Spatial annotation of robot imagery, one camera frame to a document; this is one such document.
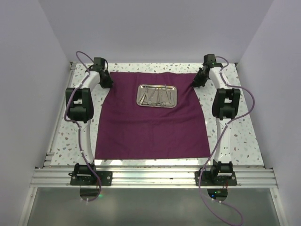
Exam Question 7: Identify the steel forceps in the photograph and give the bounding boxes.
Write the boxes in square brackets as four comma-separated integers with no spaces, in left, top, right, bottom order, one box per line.
[146,88,158,106]

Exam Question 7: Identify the purple cloth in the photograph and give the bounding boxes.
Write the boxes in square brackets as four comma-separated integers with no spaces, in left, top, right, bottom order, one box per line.
[95,72,210,160]

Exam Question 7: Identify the steel tweezers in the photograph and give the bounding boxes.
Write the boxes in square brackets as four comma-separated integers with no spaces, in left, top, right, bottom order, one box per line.
[140,86,148,105]

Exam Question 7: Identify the steel scissors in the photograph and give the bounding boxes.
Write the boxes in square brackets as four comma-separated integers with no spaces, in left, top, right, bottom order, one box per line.
[157,88,166,107]

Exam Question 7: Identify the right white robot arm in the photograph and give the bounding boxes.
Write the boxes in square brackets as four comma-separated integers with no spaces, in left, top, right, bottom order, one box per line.
[191,64,240,185]

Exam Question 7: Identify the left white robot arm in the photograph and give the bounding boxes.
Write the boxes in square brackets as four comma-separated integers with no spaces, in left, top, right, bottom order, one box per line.
[64,69,113,165]

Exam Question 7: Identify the steel clamp in tray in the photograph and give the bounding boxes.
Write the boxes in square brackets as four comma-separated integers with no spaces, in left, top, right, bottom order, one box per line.
[165,86,174,106]

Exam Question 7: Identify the steel instrument tray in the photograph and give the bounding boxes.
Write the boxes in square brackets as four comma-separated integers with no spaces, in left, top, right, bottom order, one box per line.
[136,84,177,108]

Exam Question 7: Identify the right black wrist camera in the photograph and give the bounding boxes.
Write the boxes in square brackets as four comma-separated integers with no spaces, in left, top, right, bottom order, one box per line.
[203,54,217,68]

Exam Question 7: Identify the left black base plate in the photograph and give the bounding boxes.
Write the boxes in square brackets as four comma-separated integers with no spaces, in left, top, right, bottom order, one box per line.
[68,163,113,186]

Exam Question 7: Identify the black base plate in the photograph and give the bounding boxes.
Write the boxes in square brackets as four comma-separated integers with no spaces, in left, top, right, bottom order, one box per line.
[68,163,113,186]
[194,163,238,186]

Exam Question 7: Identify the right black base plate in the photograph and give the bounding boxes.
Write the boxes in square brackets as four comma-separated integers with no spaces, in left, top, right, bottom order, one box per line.
[194,163,238,186]

